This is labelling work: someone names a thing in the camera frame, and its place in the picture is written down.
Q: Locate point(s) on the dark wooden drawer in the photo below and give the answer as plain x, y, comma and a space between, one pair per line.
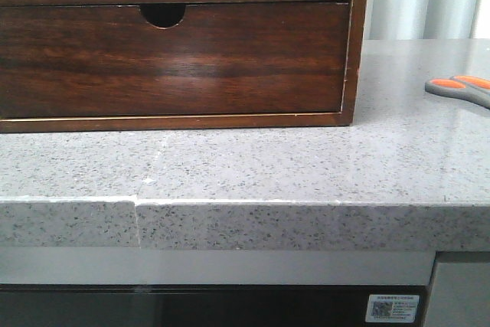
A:
284, 57

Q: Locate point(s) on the grey orange handled scissors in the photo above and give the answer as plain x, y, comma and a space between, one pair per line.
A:
472, 89

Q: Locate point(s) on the dark wooden drawer cabinet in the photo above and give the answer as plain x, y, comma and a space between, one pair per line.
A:
358, 36

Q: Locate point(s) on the white label sticker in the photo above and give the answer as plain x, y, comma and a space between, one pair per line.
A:
392, 308

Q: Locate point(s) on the black oven under counter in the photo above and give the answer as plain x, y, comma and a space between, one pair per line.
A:
195, 305

